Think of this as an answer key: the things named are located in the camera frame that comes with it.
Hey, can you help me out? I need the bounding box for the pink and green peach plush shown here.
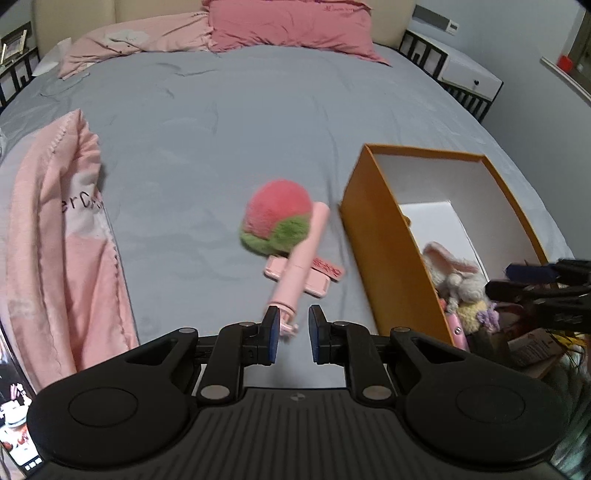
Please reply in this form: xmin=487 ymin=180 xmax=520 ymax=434
xmin=239 ymin=180 xmax=314 ymax=257

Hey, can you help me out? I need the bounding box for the pink selfie stick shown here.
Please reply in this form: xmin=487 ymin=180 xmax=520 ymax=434
xmin=264 ymin=202 xmax=331 ymax=342

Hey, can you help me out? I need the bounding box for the black smartphone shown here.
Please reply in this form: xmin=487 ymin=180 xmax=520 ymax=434
xmin=0 ymin=332 xmax=44 ymax=472

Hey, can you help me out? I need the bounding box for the gold picture frame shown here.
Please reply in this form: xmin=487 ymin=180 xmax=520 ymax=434
xmin=0 ymin=30 xmax=28 ymax=65

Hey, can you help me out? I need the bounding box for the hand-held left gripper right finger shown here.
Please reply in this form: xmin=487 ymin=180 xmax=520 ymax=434
xmin=308 ymin=305 xmax=472 ymax=405

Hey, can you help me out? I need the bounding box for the white window sill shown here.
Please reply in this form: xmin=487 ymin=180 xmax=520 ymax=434
xmin=540 ymin=55 xmax=591 ymax=101

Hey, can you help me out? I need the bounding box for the light pink blanket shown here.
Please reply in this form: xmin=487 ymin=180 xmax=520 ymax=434
xmin=0 ymin=108 xmax=139 ymax=393

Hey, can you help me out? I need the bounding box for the colourful feather toy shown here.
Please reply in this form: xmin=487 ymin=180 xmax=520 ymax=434
xmin=549 ymin=331 xmax=583 ymax=366

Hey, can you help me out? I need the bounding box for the grey bed sheet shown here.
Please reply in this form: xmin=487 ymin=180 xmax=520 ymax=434
xmin=0 ymin=44 xmax=573 ymax=384

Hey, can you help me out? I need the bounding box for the dark pink pillow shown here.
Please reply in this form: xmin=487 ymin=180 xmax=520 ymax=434
xmin=208 ymin=0 xmax=393 ymax=68

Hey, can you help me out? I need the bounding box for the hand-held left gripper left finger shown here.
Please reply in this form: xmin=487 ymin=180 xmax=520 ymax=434
xmin=121 ymin=306 xmax=280 ymax=403

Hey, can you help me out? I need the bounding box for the black metal bed rail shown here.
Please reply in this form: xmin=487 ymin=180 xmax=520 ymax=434
xmin=0 ymin=48 xmax=38 ymax=109

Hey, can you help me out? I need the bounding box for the light pink pillow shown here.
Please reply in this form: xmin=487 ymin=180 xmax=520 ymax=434
xmin=58 ymin=11 xmax=215 ymax=79

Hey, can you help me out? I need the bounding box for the gold glitter box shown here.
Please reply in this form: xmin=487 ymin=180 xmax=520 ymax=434
xmin=505 ymin=327 xmax=571 ymax=369

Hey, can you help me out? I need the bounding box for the white crocheted rabbit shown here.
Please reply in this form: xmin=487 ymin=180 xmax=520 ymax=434
xmin=422 ymin=242 xmax=502 ymax=333

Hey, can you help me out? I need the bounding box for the orange cardboard box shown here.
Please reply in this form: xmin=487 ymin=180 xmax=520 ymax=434
xmin=339 ymin=143 xmax=552 ymax=356

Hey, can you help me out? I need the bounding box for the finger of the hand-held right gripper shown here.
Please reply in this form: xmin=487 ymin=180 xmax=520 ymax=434
xmin=504 ymin=259 xmax=591 ymax=285
xmin=485 ymin=279 xmax=591 ymax=333

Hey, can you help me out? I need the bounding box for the white appliance with display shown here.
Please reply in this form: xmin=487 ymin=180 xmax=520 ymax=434
xmin=411 ymin=4 xmax=460 ymax=33

